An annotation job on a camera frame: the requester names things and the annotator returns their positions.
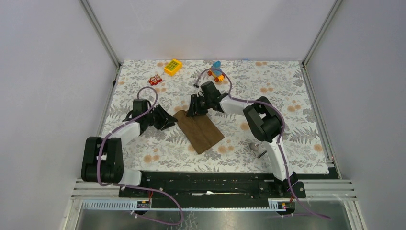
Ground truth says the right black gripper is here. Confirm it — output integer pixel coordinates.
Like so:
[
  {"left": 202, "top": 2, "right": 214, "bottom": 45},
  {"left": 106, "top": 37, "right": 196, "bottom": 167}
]
[{"left": 186, "top": 94, "right": 212, "bottom": 117}]

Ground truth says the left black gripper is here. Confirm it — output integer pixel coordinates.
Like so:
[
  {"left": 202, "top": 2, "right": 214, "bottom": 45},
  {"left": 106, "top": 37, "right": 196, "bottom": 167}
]
[{"left": 144, "top": 104, "right": 178, "bottom": 130}]

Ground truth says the brown cloth napkin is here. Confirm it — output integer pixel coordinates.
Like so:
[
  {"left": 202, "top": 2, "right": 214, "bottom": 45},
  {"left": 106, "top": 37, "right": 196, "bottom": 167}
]
[{"left": 174, "top": 110, "right": 224, "bottom": 154}]

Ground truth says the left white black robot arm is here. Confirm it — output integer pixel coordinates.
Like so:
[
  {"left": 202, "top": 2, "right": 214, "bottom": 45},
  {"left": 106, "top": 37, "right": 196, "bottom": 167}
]
[{"left": 81, "top": 99, "right": 177, "bottom": 197}]

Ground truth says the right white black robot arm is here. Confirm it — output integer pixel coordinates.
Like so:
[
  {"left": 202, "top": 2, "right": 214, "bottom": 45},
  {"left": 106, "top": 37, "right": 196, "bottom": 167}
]
[{"left": 187, "top": 81, "right": 297, "bottom": 197}]

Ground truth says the red toy block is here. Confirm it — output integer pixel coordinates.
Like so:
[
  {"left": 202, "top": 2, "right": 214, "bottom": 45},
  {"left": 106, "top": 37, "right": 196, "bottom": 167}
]
[{"left": 148, "top": 74, "right": 162, "bottom": 86}]

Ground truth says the blue orange toy car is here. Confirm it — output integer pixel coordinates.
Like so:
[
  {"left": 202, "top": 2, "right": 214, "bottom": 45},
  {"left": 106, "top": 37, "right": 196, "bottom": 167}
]
[{"left": 207, "top": 61, "right": 225, "bottom": 82}]

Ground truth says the yellow toy block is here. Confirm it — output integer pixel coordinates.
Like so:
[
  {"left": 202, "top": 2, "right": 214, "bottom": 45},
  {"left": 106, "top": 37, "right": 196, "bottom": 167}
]
[{"left": 164, "top": 59, "right": 182, "bottom": 76}]

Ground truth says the metal spoon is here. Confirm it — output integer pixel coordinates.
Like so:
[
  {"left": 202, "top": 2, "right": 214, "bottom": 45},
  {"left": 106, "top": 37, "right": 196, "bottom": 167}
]
[{"left": 249, "top": 142, "right": 260, "bottom": 152}]

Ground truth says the floral tablecloth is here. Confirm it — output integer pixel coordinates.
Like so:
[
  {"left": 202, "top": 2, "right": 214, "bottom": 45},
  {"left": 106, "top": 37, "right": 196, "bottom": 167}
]
[{"left": 102, "top": 60, "right": 328, "bottom": 174}]

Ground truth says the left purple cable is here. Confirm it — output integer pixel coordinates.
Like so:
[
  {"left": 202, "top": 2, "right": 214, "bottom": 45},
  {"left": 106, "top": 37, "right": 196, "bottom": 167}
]
[{"left": 96, "top": 86, "right": 185, "bottom": 226}]

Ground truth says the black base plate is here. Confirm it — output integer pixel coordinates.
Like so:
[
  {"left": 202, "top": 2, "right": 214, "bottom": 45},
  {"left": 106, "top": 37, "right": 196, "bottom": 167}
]
[{"left": 118, "top": 172, "right": 292, "bottom": 208}]

